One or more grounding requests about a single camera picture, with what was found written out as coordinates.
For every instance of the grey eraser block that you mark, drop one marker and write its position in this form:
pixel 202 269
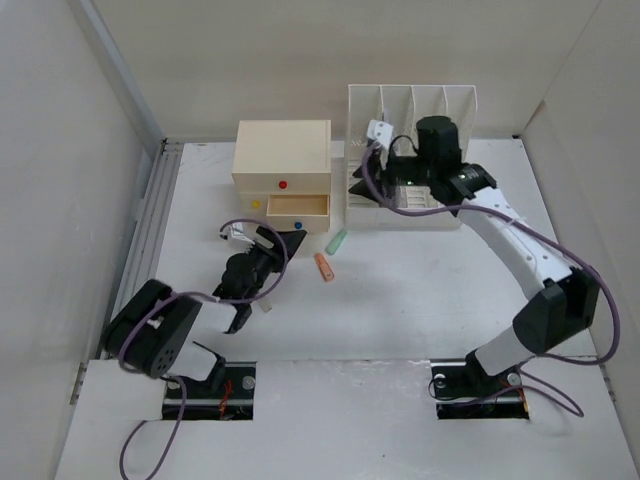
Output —
pixel 265 305

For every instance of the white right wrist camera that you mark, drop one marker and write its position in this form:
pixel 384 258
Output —
pixel 379 133

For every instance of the green highlighter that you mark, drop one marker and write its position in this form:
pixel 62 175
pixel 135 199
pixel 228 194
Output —
pixel 336 241

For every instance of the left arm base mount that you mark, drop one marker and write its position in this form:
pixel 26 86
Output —
pixel 231 400

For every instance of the beige wooden drawer cabinet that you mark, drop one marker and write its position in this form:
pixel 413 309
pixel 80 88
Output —
pixel 282 173

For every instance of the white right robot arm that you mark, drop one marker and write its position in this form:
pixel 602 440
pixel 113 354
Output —
pixel 561 296

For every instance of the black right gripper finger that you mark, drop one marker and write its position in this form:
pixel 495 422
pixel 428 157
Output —
pixel 373 168
pixel 361 189

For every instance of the orange highlighter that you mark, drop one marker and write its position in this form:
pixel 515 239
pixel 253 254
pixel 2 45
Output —
pixel 324 267

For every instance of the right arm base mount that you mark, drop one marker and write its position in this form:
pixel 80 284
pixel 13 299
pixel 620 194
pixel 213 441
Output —
pixel 462 393

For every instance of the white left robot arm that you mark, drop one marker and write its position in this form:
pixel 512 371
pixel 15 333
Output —
pixel 151 334

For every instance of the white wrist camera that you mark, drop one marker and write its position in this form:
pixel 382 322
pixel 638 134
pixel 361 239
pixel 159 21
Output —
pixel 379 133
pixel 235 235

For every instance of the aluminium frame rail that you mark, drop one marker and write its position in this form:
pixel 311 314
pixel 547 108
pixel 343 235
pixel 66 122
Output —
pixel 150 221

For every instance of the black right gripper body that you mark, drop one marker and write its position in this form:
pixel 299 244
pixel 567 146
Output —
pixel 405 171

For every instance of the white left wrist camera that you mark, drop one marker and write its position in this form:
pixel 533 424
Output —
pixel 235 235

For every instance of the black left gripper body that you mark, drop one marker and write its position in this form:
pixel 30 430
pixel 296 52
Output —
pixel 266 261

